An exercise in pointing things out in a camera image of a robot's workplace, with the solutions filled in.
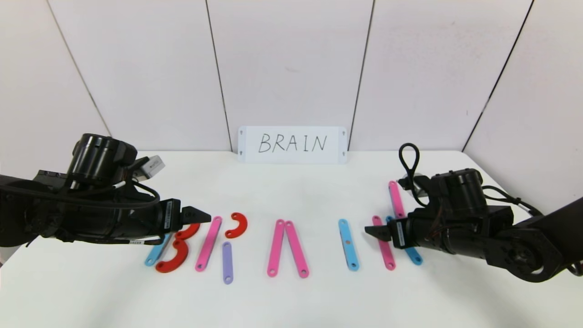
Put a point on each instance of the light blue medium bar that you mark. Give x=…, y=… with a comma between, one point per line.
x=414, y=256

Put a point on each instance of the pink bar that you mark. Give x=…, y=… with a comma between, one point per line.
x=276, y=248
x=387, y=255
x=208, y=243
x=395, y=196
x=296, y=248

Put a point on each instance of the white sign reading BRAIN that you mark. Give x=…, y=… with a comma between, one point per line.
x=248, y=146

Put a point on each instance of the large red curved piece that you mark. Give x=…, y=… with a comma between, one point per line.
x=176, y=262

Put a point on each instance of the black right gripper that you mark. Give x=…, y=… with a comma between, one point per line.
x=399, y=234

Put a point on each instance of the small red curved piece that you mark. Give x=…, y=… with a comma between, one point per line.
x=241, y=225
x=192, y=230

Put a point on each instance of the short purple bar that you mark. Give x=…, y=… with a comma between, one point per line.
x=227, y=264

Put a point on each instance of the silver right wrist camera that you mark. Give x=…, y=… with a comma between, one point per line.
x=407, y=184

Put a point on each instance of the orange and black left arm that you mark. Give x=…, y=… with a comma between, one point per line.
x=68, y=212

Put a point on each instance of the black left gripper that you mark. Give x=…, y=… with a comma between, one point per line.
x=171, y=215

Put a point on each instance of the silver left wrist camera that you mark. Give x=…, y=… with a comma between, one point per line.
x=154, y=165

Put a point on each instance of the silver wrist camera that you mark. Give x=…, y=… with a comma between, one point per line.
x=154, y=165
x=407, y=184

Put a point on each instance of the light blue long flat bar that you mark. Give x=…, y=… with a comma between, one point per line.
x=155, y=253
x=348, y=248

